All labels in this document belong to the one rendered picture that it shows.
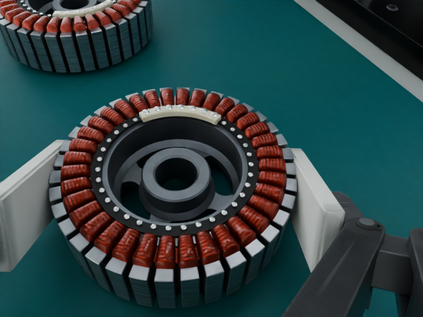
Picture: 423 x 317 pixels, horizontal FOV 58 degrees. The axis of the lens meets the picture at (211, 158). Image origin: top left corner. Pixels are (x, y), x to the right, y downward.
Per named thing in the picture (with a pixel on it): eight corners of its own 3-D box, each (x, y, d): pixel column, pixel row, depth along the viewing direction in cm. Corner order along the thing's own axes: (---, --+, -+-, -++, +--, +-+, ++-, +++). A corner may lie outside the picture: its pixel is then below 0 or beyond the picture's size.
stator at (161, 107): (298, 316, 16) (319, 281, 14) (37, 308, 16) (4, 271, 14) (274, 131, 24) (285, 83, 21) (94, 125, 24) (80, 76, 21)
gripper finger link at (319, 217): (325, 209, 13) (347, 211, 13) (287, 147, 20) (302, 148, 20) (313, 283, 14) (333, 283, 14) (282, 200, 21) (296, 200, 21)
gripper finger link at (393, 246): (359, 257, 12) (457, 261, 12) (317, 189, 16) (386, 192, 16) (351, 297, 12) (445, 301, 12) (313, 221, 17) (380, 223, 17)
